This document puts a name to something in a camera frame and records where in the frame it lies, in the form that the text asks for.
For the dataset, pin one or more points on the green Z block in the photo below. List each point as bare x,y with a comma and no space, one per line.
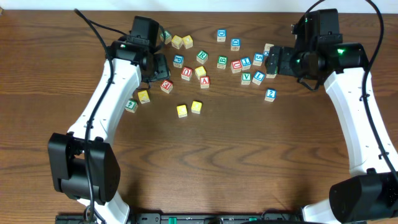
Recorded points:
165,37

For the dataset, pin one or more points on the yellow block by A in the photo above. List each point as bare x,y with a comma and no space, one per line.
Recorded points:
200,71

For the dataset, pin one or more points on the green B block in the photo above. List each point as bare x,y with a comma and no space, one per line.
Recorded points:
222,62

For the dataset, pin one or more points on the green R block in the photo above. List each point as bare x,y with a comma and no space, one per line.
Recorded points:
202,57

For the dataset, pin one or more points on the yellow C block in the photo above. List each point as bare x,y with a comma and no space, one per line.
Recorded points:
182,111

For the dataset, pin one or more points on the blue D block top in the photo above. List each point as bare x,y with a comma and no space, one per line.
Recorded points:
221,35

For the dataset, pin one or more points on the green 4 block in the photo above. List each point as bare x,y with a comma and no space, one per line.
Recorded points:
131,106

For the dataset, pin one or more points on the red U block right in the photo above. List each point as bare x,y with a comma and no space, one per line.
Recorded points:
236,66

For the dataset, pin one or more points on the blue 2 block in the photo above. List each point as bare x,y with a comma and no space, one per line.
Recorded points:
270,95

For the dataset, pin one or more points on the blue I block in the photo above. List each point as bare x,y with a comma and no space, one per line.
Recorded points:
246,63

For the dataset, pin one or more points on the green V block right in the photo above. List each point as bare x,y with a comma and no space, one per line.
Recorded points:
245,78

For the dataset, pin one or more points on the red E block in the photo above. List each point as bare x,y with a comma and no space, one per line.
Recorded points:
166,86

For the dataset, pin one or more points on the green block under gripper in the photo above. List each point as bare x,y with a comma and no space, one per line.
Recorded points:
271,72

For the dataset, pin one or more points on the yellow O block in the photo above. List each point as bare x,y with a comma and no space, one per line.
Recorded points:
196,107

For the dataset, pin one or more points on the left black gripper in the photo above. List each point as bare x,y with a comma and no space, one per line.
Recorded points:
161,69

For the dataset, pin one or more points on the blue P block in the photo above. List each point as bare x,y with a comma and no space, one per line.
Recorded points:
178,61

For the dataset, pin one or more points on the yellow K block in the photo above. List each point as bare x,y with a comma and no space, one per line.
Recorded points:
143,96

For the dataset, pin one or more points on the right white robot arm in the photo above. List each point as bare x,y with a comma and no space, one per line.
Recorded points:
371,191

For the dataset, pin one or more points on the yellow block top left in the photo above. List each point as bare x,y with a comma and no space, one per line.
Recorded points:
177,42

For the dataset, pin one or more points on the blue 5 block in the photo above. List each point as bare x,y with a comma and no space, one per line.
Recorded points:
258,59

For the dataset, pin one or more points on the blue X block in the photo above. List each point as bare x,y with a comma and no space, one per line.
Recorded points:
267,48

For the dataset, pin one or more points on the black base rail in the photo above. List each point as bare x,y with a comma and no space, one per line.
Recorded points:
266,217

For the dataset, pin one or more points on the blue L block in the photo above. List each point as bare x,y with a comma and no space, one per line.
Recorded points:
258,77

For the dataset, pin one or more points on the red A block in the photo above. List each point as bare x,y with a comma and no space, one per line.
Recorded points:
204,82

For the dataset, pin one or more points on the yellow block top right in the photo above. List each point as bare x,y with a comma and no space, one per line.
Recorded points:
187,41

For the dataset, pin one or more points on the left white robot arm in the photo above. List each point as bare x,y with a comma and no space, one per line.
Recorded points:
82,162

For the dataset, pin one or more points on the red u block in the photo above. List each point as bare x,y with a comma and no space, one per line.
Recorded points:
236,66
186,73

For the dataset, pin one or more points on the blue d block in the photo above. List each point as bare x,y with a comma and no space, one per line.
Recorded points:
221,35
235,44

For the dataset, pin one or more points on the red U block left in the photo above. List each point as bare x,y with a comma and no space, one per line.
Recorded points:
186,73

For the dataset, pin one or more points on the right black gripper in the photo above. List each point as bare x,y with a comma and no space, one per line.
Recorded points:
273,60

